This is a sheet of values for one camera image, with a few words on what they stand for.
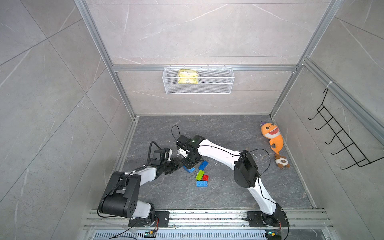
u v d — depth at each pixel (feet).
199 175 2.88
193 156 2.43
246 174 1.75
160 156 2.40
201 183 2.75
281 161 2.98
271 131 3.30
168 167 2.59
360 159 1.91
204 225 2.39
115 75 3.07
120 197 1.43
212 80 3.30
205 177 2.81
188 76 2.88
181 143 2.34
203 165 2.98
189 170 2.80
